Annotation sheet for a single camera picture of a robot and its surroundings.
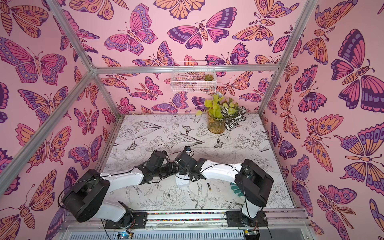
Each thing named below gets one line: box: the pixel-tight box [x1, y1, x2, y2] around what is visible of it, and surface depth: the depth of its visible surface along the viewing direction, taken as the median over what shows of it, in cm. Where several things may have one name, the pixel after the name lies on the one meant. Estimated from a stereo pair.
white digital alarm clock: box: [175, 173, 191, 186], surface depth 83 cm
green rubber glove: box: [230, 182, 244, 197], surface depth 85 cm
